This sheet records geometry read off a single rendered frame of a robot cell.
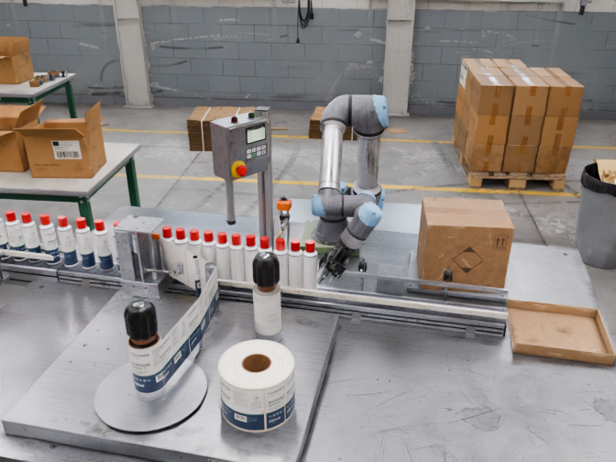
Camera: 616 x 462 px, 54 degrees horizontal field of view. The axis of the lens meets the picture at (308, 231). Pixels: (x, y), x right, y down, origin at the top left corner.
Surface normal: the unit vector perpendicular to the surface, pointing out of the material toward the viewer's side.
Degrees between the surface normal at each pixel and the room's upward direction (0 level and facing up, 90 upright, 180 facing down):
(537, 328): 0
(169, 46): 90
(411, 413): 0
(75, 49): 90
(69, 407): 0
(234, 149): 90
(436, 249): 90
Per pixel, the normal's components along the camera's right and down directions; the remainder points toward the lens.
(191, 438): 0.00, -0.89
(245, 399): -0.18, 0.44
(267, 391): 0.30, 0.43
